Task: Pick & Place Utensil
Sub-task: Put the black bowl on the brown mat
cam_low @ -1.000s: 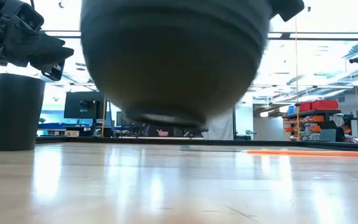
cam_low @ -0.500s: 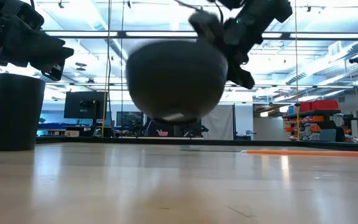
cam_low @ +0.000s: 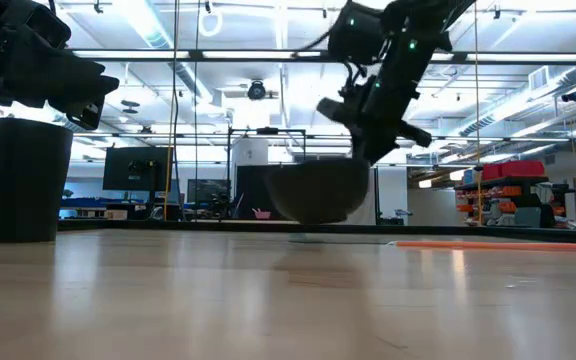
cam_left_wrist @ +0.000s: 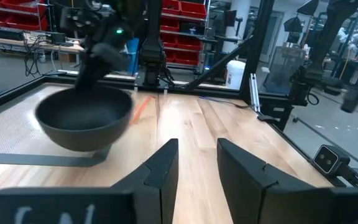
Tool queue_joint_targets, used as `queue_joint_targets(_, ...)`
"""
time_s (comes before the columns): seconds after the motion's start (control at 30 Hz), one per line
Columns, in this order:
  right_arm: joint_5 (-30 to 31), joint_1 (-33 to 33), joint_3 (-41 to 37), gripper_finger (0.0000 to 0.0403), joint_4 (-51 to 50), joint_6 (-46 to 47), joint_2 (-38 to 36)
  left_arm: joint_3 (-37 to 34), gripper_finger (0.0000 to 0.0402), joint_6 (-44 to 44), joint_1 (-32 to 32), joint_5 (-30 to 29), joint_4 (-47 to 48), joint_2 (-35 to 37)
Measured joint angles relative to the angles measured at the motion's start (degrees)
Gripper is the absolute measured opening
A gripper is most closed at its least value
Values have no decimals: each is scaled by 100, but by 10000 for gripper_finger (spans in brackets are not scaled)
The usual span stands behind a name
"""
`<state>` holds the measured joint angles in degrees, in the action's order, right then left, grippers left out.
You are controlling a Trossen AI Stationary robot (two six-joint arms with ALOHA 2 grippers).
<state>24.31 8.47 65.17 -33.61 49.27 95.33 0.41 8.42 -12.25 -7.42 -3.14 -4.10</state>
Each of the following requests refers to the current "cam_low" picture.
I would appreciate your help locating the small dark monitor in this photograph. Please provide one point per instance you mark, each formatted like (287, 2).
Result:
(208, 191)

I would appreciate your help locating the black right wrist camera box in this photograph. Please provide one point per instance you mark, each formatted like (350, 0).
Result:
(355, 35)

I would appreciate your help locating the black wall camera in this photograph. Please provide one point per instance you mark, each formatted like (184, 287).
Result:
(574, 95)

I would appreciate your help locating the black round ceiling camera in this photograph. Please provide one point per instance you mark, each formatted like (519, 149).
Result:
(256, 91)

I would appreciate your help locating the blue workbench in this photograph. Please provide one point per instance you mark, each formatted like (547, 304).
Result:
(88, 202)

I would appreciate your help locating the large black monitor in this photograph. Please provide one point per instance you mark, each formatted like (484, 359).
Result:
(133, 169)

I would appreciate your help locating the tall black cup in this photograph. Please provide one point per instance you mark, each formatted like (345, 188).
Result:
(28, 180)

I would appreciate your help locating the yellow upright pole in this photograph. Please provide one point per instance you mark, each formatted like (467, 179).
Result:
(168, 175)

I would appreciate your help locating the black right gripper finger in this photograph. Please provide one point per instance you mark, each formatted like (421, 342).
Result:
(365, 147)
(385, 145)

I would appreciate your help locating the red storage bin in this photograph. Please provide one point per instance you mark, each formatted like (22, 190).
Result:
(515, 170)

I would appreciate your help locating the black metal frame stand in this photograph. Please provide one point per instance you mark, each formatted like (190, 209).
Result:
(267, 131)

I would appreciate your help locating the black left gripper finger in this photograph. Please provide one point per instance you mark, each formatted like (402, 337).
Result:
(104, 86)
(89, 112)

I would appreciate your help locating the black overhead frame bar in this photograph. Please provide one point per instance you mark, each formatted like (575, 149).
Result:
(518, 57)

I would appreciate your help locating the black table edge rail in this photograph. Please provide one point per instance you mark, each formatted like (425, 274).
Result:
(168, 226)

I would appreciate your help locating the shelf rack with orange bins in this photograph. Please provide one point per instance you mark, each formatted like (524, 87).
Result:
(508, 200)

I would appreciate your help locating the black room partition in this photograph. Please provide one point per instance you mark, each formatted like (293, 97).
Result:
(250, 192)

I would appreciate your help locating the small pink basket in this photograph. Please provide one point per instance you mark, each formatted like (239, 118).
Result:
(261, 214)

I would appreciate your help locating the dark round bowl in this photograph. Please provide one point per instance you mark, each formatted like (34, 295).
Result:
(313, 195)

